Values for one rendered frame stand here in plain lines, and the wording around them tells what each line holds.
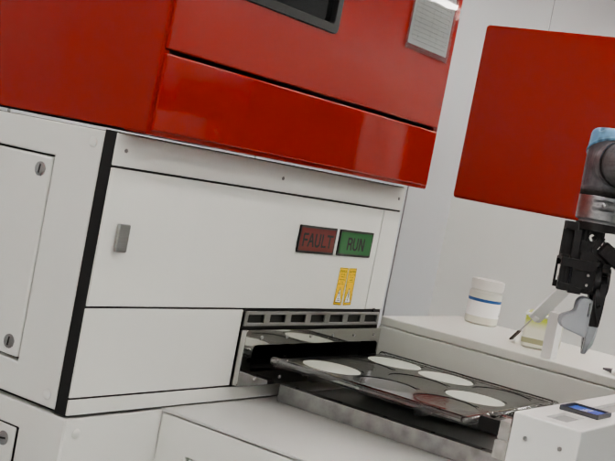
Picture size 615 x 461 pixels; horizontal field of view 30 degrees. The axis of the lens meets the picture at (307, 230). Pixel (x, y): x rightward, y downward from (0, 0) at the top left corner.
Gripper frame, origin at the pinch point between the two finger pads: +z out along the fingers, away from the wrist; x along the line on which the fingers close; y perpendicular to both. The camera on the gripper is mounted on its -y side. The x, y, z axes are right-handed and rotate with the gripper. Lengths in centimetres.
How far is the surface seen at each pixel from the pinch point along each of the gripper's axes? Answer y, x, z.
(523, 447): 12.0, 39.8, 10.8
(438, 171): 27, -365, -37
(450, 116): 26, -365, -64
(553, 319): 3.8, -20.4, -1.9
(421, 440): 24.1, 9.5, 18.4
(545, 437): 9.6, 41.1, 8.8
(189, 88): 65, 34, -28
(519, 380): 7.8, -20.3, 10.2
